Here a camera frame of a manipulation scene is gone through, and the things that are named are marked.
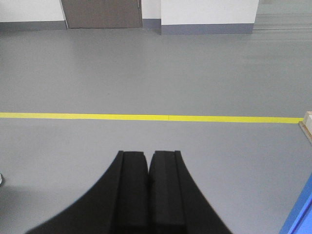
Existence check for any plywood base platform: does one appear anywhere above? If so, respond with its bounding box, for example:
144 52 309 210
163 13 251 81
298 121 312 144

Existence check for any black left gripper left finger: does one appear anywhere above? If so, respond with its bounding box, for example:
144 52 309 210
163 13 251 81
28 151 149 234

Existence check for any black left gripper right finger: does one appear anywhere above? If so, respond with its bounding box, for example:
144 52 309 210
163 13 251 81
149 151 231 234

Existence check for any blue door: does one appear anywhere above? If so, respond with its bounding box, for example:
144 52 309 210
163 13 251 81
279 175 312 234

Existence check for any brown background door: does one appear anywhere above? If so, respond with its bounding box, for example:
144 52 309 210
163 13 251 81
61 0 142 28

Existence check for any yellow floor tape line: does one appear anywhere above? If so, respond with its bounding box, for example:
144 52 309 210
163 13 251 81
0 112 304 124

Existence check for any white wooden border frame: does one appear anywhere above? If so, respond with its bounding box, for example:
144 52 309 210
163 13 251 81
303 111 312 126

